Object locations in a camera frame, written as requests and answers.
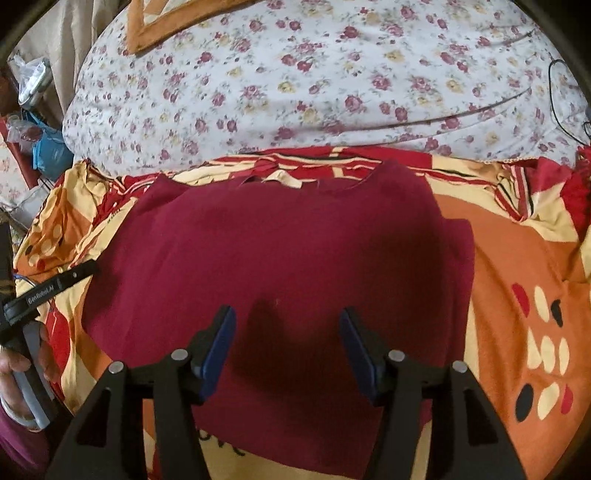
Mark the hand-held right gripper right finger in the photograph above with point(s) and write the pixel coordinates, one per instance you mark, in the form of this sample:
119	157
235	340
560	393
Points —
358	355

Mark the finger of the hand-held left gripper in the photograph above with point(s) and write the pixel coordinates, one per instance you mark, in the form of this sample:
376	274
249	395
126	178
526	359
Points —
51	288
4	258

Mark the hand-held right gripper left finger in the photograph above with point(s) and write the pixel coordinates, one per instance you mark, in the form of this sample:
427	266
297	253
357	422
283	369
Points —
219	350

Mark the dark red shirt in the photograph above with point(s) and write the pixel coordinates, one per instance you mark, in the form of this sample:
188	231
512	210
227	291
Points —
286	249

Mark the person's left hand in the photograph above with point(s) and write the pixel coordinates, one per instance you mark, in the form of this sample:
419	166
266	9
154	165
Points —
11	369

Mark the person's maroon clothing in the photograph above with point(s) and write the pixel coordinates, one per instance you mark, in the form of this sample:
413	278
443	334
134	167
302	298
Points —
18	443

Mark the blue bag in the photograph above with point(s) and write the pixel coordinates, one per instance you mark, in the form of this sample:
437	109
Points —
51	154

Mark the clear plastic bag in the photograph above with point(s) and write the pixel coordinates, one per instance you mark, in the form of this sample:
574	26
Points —
32	81

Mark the orange red cream patterned bedsheet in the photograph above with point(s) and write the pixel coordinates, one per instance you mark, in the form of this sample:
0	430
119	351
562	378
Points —
517	258

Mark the beige curtain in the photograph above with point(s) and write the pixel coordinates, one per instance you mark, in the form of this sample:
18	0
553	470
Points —
78	37

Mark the white floral quilt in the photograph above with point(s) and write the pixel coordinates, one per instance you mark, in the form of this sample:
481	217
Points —
300	87

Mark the orange white checkered cushion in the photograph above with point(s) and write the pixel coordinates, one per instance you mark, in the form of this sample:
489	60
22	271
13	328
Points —
152	27

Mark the red lace cloth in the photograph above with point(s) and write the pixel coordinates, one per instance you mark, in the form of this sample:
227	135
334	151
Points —
579	194

